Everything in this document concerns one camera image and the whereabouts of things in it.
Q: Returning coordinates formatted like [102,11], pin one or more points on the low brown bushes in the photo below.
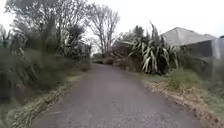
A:
[113,60]

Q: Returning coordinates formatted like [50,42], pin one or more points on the grey asphalt path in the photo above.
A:
[110,100]

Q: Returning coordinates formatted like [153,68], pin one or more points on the tall bare tree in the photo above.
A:
[104,28]

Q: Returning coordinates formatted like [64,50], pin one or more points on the large flax bush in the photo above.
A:
[154,53]

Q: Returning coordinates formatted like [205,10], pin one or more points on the trees and bushes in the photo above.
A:
[36,43]

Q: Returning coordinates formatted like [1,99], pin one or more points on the grass verge with dry leaves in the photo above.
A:
[190,91]

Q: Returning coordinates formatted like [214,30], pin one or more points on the grey building with pale roof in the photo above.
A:
[193,43]

